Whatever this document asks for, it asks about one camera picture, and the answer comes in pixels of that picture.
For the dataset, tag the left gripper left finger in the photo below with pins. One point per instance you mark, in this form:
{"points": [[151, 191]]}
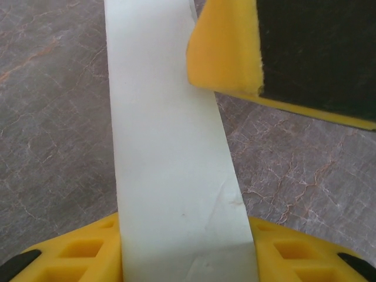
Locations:
{"points": [[73, 258]]}

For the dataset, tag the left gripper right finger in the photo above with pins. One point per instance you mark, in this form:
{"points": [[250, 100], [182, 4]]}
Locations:
{"points": [[308, 261]]}

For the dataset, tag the foldable paper box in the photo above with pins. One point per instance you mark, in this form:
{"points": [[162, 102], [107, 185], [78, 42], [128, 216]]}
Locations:
{"points": [[164, 147]]}

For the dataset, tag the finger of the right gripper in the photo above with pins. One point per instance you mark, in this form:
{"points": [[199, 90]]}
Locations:
{"points": [[293, 44]]}

